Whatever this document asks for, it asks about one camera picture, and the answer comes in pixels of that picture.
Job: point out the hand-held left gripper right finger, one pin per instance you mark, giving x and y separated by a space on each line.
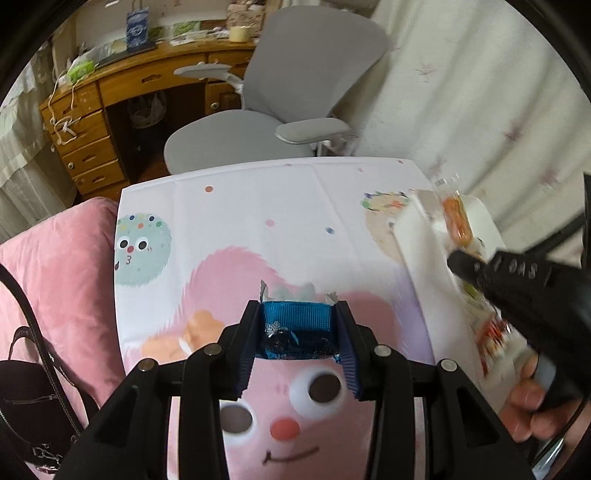
348 353

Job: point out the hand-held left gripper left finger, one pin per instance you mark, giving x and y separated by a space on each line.
244 357

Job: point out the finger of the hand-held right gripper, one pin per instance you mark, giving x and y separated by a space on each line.
466 266

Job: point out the orange snack clear packet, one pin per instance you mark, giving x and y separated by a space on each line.
457 221

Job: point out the white plastic bin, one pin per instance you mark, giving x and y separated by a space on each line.
425 244

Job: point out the blue foil snack packet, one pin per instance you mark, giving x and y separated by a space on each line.
295 323

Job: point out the person's right hand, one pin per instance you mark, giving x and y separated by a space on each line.
531 415

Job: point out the pink cushion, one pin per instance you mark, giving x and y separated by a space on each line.
55 277

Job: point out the grey office chair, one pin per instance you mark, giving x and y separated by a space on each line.
300 69

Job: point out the wastebasket with plastic liner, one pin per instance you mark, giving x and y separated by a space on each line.
147 110

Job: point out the wooden desk with drawers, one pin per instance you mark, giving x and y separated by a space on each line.
115 87

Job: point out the white lace cloth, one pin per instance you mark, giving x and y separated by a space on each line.
23 152

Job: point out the green tissue pack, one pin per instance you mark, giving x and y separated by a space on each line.
81 71

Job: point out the blue box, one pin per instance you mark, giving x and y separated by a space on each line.
138 30

